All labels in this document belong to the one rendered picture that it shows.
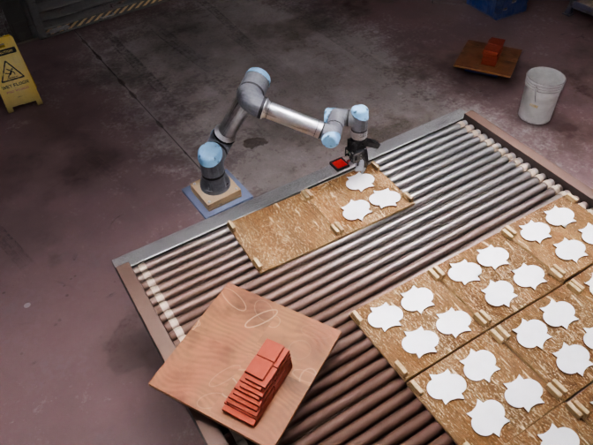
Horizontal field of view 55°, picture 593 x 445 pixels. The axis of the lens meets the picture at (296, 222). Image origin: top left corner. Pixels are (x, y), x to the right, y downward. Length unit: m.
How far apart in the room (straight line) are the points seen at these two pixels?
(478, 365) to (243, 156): 2.84
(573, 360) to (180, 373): 1.41
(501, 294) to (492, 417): 0.54
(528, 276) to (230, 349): 1.25
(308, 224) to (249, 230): 0.27
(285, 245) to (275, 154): 2.06
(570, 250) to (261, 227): 1.35
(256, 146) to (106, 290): 1.68
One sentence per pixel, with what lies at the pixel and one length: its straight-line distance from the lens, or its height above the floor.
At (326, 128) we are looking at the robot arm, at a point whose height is 1.36.
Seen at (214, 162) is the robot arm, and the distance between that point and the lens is 2.73.
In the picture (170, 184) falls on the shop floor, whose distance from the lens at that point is 4.40.
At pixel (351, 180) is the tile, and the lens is 2.84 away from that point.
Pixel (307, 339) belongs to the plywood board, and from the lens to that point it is 2.11.
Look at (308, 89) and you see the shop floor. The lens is 5.27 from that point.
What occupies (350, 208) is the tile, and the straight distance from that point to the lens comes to 2.69.
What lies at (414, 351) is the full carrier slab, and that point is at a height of 0.95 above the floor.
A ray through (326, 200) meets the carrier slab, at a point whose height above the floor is 0.94.
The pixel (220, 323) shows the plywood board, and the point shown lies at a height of 1.04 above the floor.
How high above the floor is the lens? 2.81
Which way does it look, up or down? 45 degrees down
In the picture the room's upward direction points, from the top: 3 degrees counter-clockwise
